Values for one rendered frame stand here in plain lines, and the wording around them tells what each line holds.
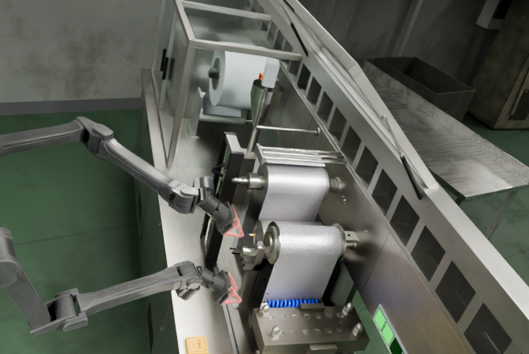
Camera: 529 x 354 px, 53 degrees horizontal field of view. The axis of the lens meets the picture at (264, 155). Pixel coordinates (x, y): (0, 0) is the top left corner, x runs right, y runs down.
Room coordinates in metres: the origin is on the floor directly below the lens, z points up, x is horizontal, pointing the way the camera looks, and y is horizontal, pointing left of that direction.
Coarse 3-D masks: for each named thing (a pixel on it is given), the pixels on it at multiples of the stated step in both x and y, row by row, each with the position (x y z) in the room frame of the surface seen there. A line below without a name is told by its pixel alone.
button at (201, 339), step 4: (200, 336) 1.28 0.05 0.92; (204, 336) 1.28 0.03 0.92; (188, 340) 1.25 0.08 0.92; (192, 340) 1.25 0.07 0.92; (196, 340) 1.26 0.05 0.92; (200, 340) 1.26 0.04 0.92; (204, 340) 1.27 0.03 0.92; (188, 344) 1.23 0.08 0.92; (192, 344) 1.24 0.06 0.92; (196, 344) 1.24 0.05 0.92; (200, 344) 1.25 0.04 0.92; (204, 344) 1.25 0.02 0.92; (188, 348) 1.22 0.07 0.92; (192, 348) 1.22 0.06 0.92; (196, 348) 1.22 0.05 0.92; (200, 348) 1.23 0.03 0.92; (204, 348) 1.23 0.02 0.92; (188, 352) 1.20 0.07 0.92; (192, 352) 1.20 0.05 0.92; (196, 352) 1.21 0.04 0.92; (200, 352) 1.21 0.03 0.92; (204, 352) 1.22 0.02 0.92; (208, 352) 1.22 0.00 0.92
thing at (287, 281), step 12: (276, 264) 1.43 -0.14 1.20; (288, 264) 1.44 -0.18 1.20; (300, 264) 1.46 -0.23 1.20; (312, 264) 1.48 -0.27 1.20; (324, 264) 1.50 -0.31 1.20; (276, 276) 1.43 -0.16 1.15; (288, 276) 1.45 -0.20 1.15; (300, 276) 1.47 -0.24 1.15; (312, 276) 1.48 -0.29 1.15; (324, 276) 1.50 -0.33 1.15; (276, 288) 1.44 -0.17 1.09; (288, 288) 1.46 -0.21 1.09; (300, 288) 1.47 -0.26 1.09; (312, 288) 1.49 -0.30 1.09; (324, 288) 1.51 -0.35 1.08
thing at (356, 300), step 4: (352, 288) 1.76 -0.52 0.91; (356, 288) 1.74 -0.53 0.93; (352, 292) 1.75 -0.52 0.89; (356, 292) 1.73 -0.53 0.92; (348, 296) 1.76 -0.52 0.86; (352, 296) 1.74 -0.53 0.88; (356, 296) 1.73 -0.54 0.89; (360, 296) 1.74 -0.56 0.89; (348, 300) 1.75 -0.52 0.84; (352, 300) 1.73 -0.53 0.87; (356, 300) 1.74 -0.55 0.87; (360, 300) 1.74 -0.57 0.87; (344, 304) 1.76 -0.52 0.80; (356, 304) 1.74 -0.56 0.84; (360, 304) 1.75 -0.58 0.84; (356, 308) 1.74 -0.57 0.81
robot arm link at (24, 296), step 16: (0, 256) 0.85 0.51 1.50; (16, 256) 0.93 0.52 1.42; (0, 272) 0.84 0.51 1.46; (16, 272) 0.87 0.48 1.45; (16, 288) 0.91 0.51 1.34; (32, 288) 0.96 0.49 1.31; (16, 304) 0.93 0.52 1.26; (32, 304) 0.95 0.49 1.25; (48, 304) 1.05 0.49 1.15; (64, 304) 1.05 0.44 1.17; (32, 320) 0.96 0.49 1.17; (48, 320) 0.99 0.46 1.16; (64, 320) 1.01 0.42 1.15
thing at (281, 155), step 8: (256, 144) 1.77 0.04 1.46; (256, 152) 1.75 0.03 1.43; (264, 152) 1.73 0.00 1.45; (272, 152) 1.74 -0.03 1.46; (280, 152) 1.76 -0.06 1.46; (288, 152) 1.81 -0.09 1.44; (296, 152) 1.82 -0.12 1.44; (304, 152) 1.83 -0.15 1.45; (312, 152) 1.84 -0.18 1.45; (320, 152) 1.86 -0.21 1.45; (328, 152) 1.87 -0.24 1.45; (336, 152) 1.89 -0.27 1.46; (272, 160) 1.71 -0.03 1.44; (280, 160) 1.73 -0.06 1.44; (288, 160) 1.73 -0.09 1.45; (296, 160) 1.74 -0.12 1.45; (304, 160) 1.75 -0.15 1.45; (312, 160) 1.77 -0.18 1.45; (320, 160) 1.78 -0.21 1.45; (328, 160) 1.80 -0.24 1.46; (336, 160) 1.82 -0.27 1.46
